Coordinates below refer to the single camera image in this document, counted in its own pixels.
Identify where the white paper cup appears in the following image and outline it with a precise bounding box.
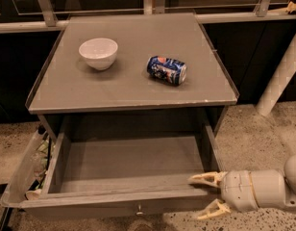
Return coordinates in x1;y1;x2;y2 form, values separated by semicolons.
25;189;41;200

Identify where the metal railing frame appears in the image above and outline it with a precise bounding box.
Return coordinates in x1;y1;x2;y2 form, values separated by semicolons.
0;0;296;34

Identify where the white ceramic bowl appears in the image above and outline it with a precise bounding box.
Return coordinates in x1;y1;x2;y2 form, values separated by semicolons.
79;38;118;70

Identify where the grey drawer cabinet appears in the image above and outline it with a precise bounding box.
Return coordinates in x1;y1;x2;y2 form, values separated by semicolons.
26;13;238;136

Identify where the tan object on rail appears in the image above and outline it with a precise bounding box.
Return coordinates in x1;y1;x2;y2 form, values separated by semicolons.
273;1;296;14

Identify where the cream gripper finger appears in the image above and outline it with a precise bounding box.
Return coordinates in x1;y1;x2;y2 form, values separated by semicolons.
197;199;232;220
187;171;227;188

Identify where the grey top drawer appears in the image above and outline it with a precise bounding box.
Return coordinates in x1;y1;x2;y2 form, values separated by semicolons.
22;125;218;219

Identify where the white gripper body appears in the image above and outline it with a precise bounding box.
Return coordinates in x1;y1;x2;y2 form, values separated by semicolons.
220;170;259;212

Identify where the blue soda can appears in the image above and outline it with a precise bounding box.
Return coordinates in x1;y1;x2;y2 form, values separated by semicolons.
146;56;187;86

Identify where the green snack bag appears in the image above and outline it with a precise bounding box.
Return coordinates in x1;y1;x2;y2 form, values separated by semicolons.
33;139;53;188

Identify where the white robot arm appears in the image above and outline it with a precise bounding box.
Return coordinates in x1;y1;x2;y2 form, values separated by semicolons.
188;33;296;220

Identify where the clear plastic bin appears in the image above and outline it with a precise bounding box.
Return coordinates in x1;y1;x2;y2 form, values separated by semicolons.
0;131;43;208

